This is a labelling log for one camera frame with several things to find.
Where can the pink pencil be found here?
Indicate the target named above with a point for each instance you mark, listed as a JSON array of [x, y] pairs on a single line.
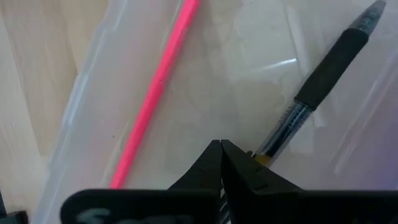
[[155, 90]]

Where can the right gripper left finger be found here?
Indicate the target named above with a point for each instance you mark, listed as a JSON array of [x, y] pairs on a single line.
[[155, 208]]

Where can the clear plastic bin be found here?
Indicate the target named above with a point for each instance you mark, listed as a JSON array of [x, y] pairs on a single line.
[[233, 77]]

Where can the black ballpoint pen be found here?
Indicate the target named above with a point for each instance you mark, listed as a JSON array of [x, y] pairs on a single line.
[[331, 68]]

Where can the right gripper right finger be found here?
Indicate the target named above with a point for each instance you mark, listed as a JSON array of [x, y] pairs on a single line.
[[295, 208]]

